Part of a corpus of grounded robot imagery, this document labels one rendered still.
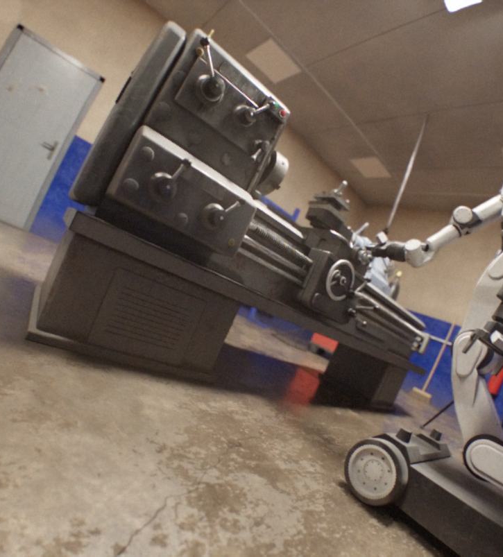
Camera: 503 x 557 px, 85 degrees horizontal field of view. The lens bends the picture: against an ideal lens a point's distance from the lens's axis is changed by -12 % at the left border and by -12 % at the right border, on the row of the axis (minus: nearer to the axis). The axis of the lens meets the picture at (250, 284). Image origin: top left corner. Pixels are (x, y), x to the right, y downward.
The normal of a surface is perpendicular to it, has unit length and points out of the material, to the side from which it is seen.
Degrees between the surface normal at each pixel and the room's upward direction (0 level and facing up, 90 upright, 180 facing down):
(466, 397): 115
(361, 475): 90
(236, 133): 90
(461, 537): 90
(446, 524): 90
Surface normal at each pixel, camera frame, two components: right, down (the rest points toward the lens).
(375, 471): -0.73, -0.34
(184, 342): 0.55, 0.22
